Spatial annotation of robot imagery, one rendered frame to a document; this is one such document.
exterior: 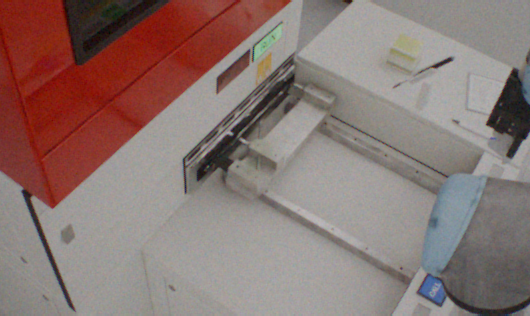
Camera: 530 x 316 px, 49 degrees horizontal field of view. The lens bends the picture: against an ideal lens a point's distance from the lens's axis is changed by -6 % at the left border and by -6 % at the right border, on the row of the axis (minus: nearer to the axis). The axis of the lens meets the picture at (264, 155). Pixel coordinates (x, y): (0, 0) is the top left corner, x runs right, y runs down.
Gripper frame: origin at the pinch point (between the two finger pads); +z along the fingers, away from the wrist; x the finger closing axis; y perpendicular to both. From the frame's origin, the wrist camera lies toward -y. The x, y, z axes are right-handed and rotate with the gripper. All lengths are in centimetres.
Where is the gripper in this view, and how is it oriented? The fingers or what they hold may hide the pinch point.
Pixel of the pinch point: (508, 160)
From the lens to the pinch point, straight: 126.8
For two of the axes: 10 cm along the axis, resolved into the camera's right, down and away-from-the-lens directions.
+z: -0.7, 6.5, 7.6
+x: -5.6, 6.1, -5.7
